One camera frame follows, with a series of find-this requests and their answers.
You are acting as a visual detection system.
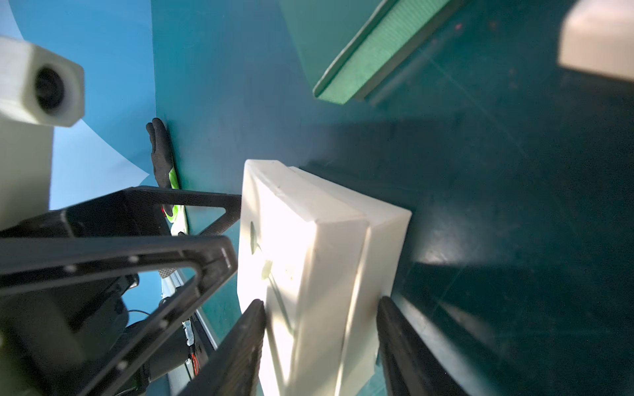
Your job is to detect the black glove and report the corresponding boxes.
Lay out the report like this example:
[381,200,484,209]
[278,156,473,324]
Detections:
[146,118,180,189]

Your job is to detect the green jewelry box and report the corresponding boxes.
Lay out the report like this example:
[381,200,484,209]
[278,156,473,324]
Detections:
[279,0,465,105]

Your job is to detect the front aluminium rail track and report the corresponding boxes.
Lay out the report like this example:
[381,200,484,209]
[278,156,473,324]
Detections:
[161,270,217,395]

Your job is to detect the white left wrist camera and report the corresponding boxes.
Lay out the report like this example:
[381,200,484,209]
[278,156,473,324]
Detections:
[1,36,85,229]

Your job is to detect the white lotus box lid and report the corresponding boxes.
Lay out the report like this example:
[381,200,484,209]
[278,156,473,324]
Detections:
[557,0,633,82]

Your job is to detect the white flower gift box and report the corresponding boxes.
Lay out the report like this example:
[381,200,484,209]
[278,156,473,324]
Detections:
[237,159,411,395]

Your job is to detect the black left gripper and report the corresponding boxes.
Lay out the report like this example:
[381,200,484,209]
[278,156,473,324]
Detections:
[1,187,242,395]

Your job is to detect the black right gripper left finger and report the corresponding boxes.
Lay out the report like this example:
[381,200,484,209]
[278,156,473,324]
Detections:
[181,299,267,396]

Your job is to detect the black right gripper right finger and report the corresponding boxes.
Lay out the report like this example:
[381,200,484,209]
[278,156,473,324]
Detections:
[376,296,466,395]

